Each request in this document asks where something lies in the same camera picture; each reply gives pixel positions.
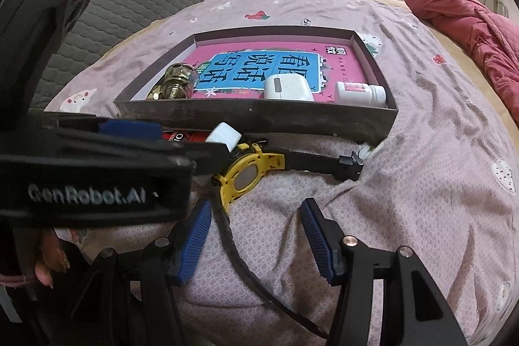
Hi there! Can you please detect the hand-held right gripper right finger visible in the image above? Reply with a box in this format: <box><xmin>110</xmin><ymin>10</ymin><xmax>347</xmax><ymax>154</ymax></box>
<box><xmin>300</xmin><ymin>198</ymin><xmax>467</xmax><ymax>346</ymax></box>

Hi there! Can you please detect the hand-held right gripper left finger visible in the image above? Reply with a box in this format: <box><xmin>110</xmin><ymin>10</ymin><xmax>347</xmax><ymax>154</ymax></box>
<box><xmin>61</xmin><ymin>199</ymin><xmax>213</xmax><ymax>346</ymax></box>

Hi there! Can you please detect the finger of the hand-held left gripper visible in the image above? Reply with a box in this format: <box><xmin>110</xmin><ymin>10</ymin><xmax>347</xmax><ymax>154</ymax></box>
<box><xmin>57</xmin><ymin>116</ymin><xmax>163</xmax><ymax>145</ymax></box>
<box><xmin>57</xmin><ymin>134</ymin><xmax>233</xmax><ymax>175</ymax></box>

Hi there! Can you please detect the white rectangular block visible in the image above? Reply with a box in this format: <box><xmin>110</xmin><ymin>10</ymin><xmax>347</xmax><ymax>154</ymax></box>
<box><xmin>205</xmin><ymin>122</ymin><xmax>243</xmax><ymax>152</ymax></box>

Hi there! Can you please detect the yellow watch with black strap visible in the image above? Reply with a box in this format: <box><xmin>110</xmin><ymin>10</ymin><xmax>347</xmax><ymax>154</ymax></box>
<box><xmin>211</xmin><ymin>143</ymin><xmax>364</xmax><ymax>340</ymax></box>

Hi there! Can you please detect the shallow brown cardboard box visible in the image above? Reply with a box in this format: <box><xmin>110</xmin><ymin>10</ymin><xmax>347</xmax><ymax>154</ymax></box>
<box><xmin>114</xmin><ymin>26</ymin><xmax>400</xmax><ymax>146</ymax></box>

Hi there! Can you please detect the brass door knob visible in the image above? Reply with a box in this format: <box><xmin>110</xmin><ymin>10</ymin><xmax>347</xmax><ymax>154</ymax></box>
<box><xmin>147</xmin><ymin>62</ymin><xmax>199</xmax><ymax>101</ymax></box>

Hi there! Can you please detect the white computer mouse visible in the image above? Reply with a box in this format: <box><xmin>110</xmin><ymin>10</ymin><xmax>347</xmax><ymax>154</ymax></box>
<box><xmin>263</xmin><ymin>73</ymin><xmax>315</xmax><ymax>102</ymax></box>

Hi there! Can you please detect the white pill bottle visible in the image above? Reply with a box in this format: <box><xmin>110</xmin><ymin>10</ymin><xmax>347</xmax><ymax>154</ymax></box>
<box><xmin>336</xmin><ymin>82</ymin><xmax>387</xmax><ymax>106</ymax></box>

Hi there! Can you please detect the person's left hand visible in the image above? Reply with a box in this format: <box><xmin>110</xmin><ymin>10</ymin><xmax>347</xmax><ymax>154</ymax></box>
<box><xmin>32</xmin><ymin>228</ymin><xmax>69</xmax><ymax>289</ymax></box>

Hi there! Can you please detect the red pack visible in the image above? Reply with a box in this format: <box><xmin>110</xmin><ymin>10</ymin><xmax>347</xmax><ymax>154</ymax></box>
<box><xmin>161</xmin><ymin>130</ymin><xmax>211</xmax><ymax>144</ymax></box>

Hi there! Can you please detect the pink book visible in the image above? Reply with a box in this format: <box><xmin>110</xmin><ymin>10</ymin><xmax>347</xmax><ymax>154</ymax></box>
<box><xmin>178</xmin><ymin>42</ymin><xmax>368</xmax><ymax>102</ymax></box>

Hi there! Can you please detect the printed pink bed sheet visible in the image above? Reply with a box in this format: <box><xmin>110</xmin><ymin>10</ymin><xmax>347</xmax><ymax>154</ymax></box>
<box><xmin>44</xmin><ymin>0</ymin><xmax>519</xmax><ymax>346</ymax></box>

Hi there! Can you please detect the red quilted blanket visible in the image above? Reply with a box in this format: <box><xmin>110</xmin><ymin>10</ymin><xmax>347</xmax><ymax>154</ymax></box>
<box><xmin>401</xmin><ymin>0</ymin><xmax>519</xmax><ymax>128</ymax></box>

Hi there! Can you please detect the grey wall cable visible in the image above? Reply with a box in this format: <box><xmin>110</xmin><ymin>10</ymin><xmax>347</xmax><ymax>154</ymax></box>
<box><xmin>484</xmin><ymin>0</ymin><xmax>512</xmax><ymax>19</ymax></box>

